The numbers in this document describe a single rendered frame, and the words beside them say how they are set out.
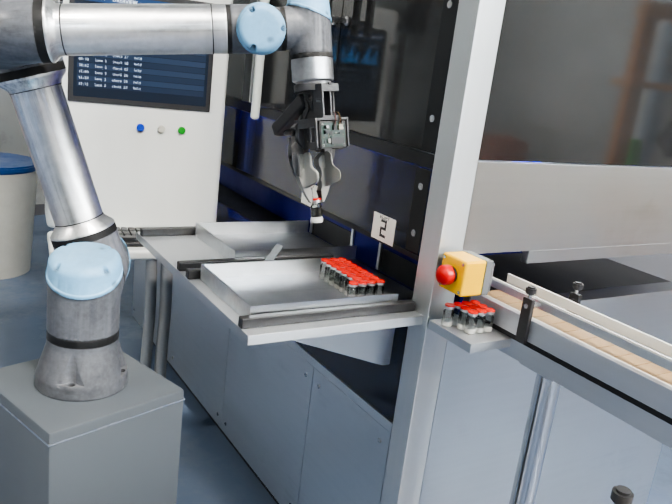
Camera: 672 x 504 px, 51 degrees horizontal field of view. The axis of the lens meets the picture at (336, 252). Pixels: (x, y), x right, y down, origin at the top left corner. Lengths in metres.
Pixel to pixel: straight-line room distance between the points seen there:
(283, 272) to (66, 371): 0.60
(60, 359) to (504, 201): 0.91
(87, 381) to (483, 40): 0.93
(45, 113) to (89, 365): 0.42
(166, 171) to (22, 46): 1.11
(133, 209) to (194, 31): 1.15
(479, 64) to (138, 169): 1.15
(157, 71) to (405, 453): 1.26
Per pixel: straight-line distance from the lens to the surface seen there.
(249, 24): 1.12
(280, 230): 2.00
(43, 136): 1.30
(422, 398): 1.57
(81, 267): 1.19
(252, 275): 1.61
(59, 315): 1.22
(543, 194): 1.61
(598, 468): 2.20
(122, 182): 2.19
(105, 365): 1.25
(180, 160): 2.20
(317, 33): 1.28
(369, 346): 1.56
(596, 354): 1.34
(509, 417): 1.80
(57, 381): 1.25
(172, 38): 1.14
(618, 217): 1.83
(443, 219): 1.43
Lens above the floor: 1.38
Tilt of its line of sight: 15 degrees down
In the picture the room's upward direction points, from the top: 7 degrees clockwise
